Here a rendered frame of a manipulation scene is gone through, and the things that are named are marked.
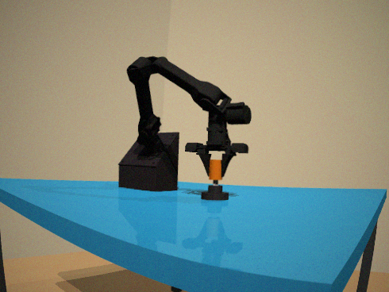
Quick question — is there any orange knob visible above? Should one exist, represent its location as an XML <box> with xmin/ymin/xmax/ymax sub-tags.
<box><xmin>209</xmin><ymin>159</ymin><xmax>223</xmax><ymax>180</ymax></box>

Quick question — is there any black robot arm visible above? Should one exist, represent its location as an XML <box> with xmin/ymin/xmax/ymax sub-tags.
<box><xmin>127</xmin><ymin>56</ymin><xmax>252</xmax><ymax>156</ymax></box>

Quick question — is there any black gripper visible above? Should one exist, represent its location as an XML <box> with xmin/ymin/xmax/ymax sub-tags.
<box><xmin>185</xmin><ymin>124</ymin><xmax>248</xmax><ymax>177</ymax></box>

